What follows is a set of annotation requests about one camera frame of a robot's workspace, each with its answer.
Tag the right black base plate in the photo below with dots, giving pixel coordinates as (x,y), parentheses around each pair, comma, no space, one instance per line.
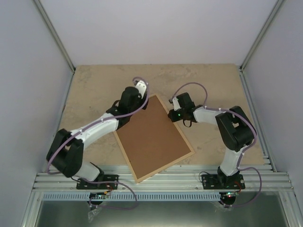
(235,182)

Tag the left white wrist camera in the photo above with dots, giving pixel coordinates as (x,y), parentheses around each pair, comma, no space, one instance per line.
(141,86)

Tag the wooden photo frame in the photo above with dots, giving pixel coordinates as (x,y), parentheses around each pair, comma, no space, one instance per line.
(151,142)

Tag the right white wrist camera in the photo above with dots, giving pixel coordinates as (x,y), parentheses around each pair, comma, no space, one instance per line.
(174,101)

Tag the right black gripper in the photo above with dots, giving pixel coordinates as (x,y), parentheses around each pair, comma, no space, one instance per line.
(173,117)

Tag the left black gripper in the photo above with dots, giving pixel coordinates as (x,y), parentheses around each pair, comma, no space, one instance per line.
(145,96)

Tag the left aluminium corner post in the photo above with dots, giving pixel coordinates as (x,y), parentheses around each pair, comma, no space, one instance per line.
(46,19)

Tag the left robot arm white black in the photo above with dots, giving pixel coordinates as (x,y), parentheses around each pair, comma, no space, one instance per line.
(67,148)

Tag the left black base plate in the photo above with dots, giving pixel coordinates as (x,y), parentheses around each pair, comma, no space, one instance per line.
(102,182)

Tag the aluminium corner post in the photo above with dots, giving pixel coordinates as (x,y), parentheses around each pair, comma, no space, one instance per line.
(265,28)
(46,19)

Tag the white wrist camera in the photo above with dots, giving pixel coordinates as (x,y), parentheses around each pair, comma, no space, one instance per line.
(174,101)
(141,86)

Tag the grey slotted cable duct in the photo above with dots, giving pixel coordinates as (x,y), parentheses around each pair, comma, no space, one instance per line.
(128,196)

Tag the right aluminium corner post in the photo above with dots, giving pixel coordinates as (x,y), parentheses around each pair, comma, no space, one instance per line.
(265,28)

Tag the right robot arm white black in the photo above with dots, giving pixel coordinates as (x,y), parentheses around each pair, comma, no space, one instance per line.
(236,131)

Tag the aluminium rail base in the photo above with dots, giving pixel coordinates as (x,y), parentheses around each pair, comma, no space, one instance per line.
(177,178)

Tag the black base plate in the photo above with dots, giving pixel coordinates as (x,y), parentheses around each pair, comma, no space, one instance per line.
(235,182)
(102,182)

